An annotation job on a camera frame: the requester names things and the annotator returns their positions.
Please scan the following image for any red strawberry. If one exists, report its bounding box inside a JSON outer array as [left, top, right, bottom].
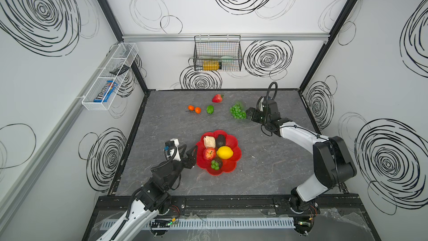
[[212, 94, 224, 103]]

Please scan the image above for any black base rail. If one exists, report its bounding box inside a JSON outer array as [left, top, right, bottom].
[[96, 193, 363, 216]]

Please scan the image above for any dark purple mangosteen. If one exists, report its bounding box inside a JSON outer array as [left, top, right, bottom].
[[211, 158, 223, 171]]

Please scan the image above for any yellow sponge in basket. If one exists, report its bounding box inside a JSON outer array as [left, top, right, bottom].
[[202, 60, 221, 71]]

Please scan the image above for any large yellow lemon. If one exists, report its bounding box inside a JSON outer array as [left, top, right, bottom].
[[216, 146, 234, 160]]

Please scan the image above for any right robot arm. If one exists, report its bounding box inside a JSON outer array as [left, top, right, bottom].
[[245, 97, 357, 214]]

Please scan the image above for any white wire wall shelf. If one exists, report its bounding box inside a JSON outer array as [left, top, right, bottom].
[[81, 42, 138, 111]]

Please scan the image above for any white slotted cable duct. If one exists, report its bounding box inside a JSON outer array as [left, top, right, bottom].
[[99, 217, 296, 232]]

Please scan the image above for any aluminium wall rail left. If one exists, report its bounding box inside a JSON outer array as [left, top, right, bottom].
[[1, 44, 118, 229]]

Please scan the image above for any blue candy packet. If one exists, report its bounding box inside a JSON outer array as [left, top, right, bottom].
[[93, 80, 117, 103]]

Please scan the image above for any green lime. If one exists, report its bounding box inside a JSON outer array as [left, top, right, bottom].
[[206, 105, 214, 114]]

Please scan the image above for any aluminium wall rail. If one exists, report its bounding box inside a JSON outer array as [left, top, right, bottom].
[[122, 33, 330, 42], [1, 44, 118, 229]]

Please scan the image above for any black wire wall basket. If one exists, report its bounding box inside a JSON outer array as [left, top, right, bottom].
[[191, 40, 243, 72]]

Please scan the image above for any green grape bunch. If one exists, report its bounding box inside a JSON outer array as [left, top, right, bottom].
[[230, 103, 246, 119]]

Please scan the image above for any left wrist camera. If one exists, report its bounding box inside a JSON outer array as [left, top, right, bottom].
[[164, 138, 181, 161]]

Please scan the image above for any dark avocado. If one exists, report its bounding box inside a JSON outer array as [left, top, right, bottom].
[[216, 135, 226, 148]]

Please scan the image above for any red flower-shaped fruit bowl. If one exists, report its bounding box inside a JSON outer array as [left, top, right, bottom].
[[197, 130, 242, 176]]

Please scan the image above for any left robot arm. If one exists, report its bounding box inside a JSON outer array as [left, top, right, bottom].
[[98, 142, 198, 241]]

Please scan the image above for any red apple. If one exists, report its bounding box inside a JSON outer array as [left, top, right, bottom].
[[202, 147, 216, 161]]

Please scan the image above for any black remote control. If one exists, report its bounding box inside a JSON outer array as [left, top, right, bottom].
[[109, 65, 130, 76]]

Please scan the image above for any aluminium wall rail back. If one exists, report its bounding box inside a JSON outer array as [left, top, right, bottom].
[[122, 33, 330, 42]]

